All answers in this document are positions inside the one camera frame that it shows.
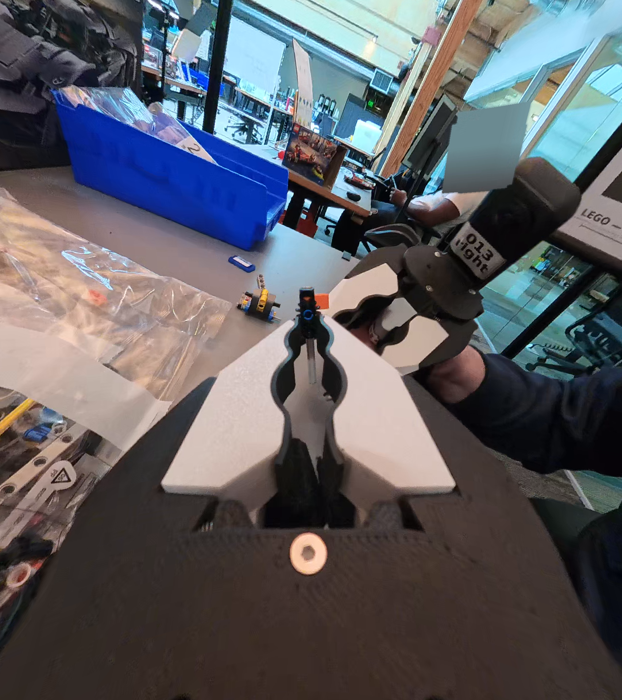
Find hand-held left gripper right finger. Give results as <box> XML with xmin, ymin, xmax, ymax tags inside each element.
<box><xmin>313</xmin><ymin>317</ymin><xmax>457</xmax><ymax>527</ymax></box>

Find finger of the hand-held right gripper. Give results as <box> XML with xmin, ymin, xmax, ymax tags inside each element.
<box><xmin>329</xmin><ymin>264</ymin><xmax>407</xmax><ymax>329</ymax></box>
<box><xmin>379</xmin><ymin>313</ymin><xmax>452</xmax><ymax>370</ymax></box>

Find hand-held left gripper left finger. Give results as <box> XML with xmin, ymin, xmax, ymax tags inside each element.
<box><xmin>160</xmin><ymin>319</ymin><xmax>312</xmax><ymax>525</ymax></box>

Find black lego beam assembly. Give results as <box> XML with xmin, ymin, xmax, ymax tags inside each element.
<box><xmin>295</xmin><ymin>287</ymin><xmax>331</xmax><ymax>342</ymax></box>

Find yellow and black lego assembly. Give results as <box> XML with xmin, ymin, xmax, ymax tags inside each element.
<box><xmin>238</xmin><ymin>287</ymin><xmax>281</xmax><ymax>323</ymax></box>

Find person's right forearm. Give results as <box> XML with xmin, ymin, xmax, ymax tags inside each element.
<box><xmin>453</xmin><ymin>353</ymin><xmax>622</xmax><ymax>479</ymax></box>

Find lego set box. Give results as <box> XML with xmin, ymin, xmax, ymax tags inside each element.
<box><xmin>281</xmin><ymin>123</ymin><xmax>347</xmax><ymax>189</ymax></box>

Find clear bags of LEGO parts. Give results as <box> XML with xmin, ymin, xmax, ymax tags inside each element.
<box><xmin>0</xmin><ymin>306</ymin><xmax>172</xmax><ymax>553</ymax></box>

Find clear lego bag orange piece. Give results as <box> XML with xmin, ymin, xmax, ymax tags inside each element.
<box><xmin>0</xmin><ymin>186</ymin><xmax>232</xmax><ymax>405</ymax></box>

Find tall clear lego bag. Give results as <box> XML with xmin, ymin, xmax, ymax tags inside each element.
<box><xmin>62</xmin><ymin>85</ymin><xmax>219</xmax><ymax>165</ymax></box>

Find person's right hand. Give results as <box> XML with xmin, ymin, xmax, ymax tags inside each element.
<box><xmin>415</xmin><ymin>345</ymin><xmax>489</xmax><ymax>405</ymax></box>

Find brown background desk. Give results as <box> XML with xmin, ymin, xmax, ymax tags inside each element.
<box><xmin>245</xmin><ymin>142</ymin><xmax>377</xmax><ymax>219</ymax></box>

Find computer monitor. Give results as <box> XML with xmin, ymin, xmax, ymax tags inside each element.
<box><xmin>401</xmin><ymin>96</ymin><xmax>456</xmax><ymax>176</ymax></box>

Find black mesh office chair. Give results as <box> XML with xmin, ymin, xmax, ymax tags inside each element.
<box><xmin>530</xmin><ymin>284</ymin><xmax>622</xmax><ymax>378</ymax></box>

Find wooden beam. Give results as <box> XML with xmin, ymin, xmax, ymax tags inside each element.
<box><xmin>379</xmin><ymin>0</ymin><xmax>484</xmax><ymax>178</ymax></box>

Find blue plastic bin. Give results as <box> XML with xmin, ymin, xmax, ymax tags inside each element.
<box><xmin>51</xmin><ymin>87</ymin><xmax>290</xmax><ymax>251</ymax></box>

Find whiteboard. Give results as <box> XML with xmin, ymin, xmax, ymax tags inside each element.
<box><xmin>223</xmin><ymin>16</ymin><xmax>287</xmax><ymax>105</ymax></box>

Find person's jeans leg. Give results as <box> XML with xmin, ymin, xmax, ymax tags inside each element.
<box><xmin>530</xmin><ymin>465</ymin><xmax>622</xmax><ymax>700</ymax></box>

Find black metal pole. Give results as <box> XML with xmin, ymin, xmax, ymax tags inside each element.
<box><xmin>201</xmin><ymin>0</ymin><xmax>235</xmax><ymax>137</ymax></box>

